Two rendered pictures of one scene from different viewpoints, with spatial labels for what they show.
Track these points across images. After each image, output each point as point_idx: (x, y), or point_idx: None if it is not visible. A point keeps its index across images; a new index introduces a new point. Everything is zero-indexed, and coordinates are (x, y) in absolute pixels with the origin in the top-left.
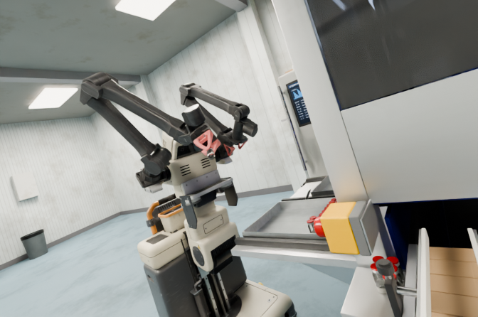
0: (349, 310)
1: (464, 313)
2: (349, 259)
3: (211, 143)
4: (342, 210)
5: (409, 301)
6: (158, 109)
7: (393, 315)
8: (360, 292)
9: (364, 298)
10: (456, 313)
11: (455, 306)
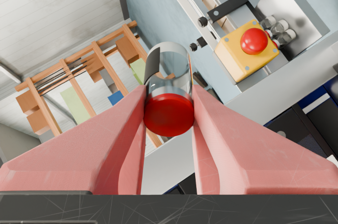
0: None
1: (223, 27)
2: (337, 42)
3: (142, 167)
4: (223, 60)
5: (228, 17)
6: None
7: (264, 8)
8: (288, 8)
9: (281, 4)
10: (224, 25)
11: (227, 29)
